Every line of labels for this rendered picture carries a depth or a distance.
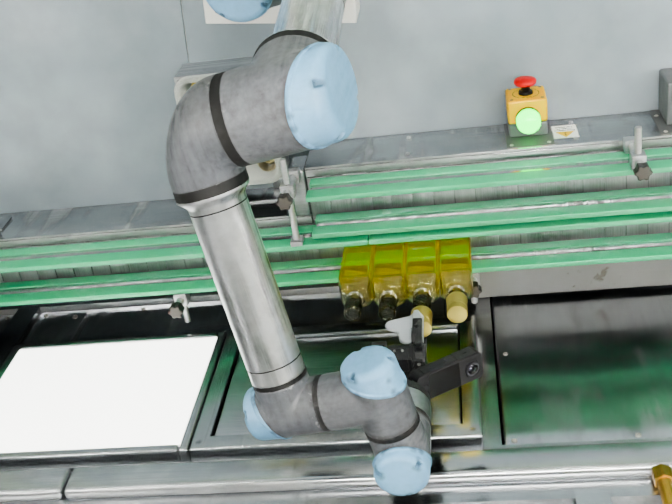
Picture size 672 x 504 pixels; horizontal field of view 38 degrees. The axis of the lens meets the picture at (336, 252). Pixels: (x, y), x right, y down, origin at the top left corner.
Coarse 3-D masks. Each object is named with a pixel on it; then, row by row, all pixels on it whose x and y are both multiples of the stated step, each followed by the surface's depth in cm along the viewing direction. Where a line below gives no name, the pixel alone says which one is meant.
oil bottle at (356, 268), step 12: (348, 252) 176; (360, 252) 175; (372, 252) 175; (348, 264) 172; (360, 264) 171; (372, 264) 172; (348, 276) 168; (360, 276) 168; (348, 288) 166; (360, 288) 166; (372, 300) 169
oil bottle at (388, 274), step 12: (384, 252) 174; (396, 252) 174; (384, 264) 171; (396, 264) 170; (372, 276) 168; (384, 276) 167; (396, 276) 167; (372, 288) 168; (384, 288) 166; (396, 288) 166
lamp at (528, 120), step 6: (522, 108) 176; (528, 108) 175; (534, 108) 175; (516, 114) 176; (522, 114) 174; (528, 114) 173; (534, 114) 173; (516, 120) 175; (522, 120) 174; (528, 120) 174; (534, 120) 174; (540, 120) 174; (522, 126) 174; (528, 126) 174; (534, 126) 174; (522, 132) 176; (528, 132) 175
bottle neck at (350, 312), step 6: (348, 294) 166; (354, 294) 165; (360, 294) 166; (348, 300) 164; (354, 300) 164; (360, 300) 164; (348, 306) 162; (354, 306) 162; (360, 306) 163; (348, 312) 164; (354, 312) 165; (360, 312) 162; (348, 318) 163; (354, 318) 163
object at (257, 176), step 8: (184, 80) 177; (192, 80) 177; (176, 88) 178; (184, 88) 180; (176, 96) 179; (248, 168) 190; (256, 168) 189; (280, 168) 184; (256, 176) 187; (264, 176) 186; (272, 176) 185; (280, 176) 185; (248, 184) 186; (256, 184) 186
